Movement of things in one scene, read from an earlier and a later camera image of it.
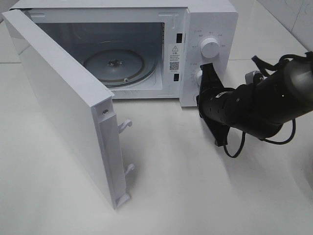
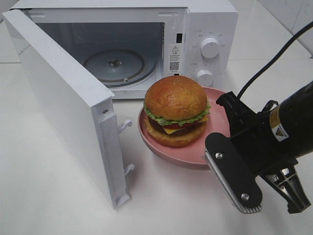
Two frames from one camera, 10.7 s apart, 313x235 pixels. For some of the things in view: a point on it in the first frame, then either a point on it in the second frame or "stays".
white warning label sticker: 175,57 stays
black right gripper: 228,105 to 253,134
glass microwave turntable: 121,67 stays
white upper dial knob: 210,47 stays
